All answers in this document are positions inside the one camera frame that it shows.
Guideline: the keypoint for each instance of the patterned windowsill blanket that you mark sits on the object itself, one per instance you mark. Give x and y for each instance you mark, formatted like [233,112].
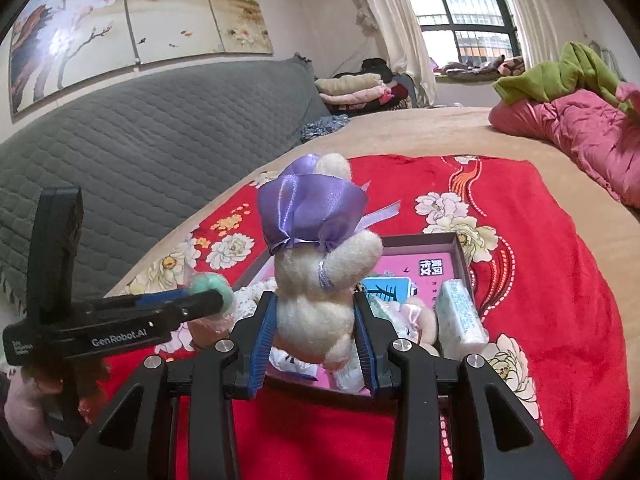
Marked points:
[475,70]

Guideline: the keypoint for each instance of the dark patterned folded blanket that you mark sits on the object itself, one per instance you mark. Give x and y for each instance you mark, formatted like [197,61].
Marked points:
[400,97]

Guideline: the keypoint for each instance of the peach makeup sponge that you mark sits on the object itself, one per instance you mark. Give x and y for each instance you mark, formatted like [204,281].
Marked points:
[205,332]

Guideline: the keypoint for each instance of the white floral scrunchie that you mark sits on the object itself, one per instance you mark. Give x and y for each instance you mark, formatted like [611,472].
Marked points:
[247,300]

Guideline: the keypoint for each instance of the cream folded blanket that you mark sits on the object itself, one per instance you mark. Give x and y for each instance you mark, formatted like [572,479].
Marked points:
[347,82]

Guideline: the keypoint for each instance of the barred window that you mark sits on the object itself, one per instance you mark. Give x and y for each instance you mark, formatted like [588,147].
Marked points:
[460,5]

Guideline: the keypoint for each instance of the red floral blanket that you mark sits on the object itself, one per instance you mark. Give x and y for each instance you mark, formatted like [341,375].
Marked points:
[550,260]

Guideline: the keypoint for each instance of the green blanket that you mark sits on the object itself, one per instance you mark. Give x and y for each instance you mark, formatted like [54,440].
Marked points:
[565,75]

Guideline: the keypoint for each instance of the shallow cardboard box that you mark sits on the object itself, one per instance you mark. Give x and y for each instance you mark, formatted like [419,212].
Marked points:
[430,241]

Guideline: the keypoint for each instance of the blue patterned cloth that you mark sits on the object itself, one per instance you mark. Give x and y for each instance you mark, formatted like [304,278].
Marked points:
[325,127]

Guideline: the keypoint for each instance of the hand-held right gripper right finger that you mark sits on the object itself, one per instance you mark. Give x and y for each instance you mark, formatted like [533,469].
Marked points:
[367,345]

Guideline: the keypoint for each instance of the pink book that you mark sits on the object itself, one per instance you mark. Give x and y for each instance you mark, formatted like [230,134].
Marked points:
[425,270]

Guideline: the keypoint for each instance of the pink quilt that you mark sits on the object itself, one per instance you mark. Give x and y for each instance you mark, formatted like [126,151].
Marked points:
[575,130]

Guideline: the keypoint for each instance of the pink folded blanket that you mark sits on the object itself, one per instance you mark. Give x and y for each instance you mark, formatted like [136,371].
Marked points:
[355,96]

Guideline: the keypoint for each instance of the beige bed sheet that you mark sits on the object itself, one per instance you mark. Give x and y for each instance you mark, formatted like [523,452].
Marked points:
[425,130]

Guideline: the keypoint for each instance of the grey quilted headboard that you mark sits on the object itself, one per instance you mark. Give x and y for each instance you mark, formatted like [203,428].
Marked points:
[150,160]

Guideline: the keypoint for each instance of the person's left hand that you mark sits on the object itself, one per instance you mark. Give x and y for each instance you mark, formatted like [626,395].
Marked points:
[85,377]

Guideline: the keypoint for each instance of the white curtain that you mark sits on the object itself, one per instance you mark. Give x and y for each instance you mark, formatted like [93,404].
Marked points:
[395,25]
[530,10]

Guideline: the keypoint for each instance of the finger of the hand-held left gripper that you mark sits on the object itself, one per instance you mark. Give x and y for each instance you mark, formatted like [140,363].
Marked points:
[155,299]
[200,305]

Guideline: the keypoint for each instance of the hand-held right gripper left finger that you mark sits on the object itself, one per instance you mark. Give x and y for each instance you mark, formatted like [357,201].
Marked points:
[262,340]

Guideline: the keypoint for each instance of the black garment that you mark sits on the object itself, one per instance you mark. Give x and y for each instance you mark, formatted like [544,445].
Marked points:
[375,66]

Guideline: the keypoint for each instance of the green sponge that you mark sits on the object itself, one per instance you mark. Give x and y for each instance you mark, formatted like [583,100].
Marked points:
[215,285]

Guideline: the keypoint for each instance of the floral wall painting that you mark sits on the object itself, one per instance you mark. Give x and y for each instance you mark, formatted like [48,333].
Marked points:
[125,25]

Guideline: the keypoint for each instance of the person's left forearm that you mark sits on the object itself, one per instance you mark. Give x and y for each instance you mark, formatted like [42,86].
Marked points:
[25,415]

